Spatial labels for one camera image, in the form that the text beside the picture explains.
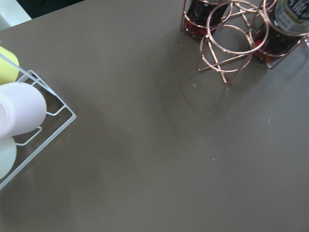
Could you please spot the lower right tea bottle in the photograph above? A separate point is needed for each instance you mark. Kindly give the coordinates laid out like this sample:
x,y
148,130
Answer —
x,y
292,18

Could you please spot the white wire rack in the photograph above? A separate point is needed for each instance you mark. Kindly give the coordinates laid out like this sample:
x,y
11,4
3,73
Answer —
x,y
58,117

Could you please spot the white lower cup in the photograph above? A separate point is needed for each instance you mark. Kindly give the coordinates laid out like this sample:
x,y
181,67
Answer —
x,y
8,152

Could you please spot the copper wire bottle rack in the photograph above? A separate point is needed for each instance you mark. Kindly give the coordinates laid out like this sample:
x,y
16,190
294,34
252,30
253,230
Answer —
x,y
230,46

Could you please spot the yellow cup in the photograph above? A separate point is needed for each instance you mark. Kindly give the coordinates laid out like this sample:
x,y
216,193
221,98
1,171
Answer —
x,y
8,73

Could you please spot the tea bottle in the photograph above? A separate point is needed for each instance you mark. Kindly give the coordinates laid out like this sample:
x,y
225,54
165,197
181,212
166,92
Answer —
x,y
198,14
292,18

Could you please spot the white cup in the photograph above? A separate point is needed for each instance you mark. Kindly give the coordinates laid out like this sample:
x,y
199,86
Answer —
x,y
8,152
22,109

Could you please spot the lower left tea bottle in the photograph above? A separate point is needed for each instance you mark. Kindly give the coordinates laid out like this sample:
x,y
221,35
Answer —
x,y
198,14

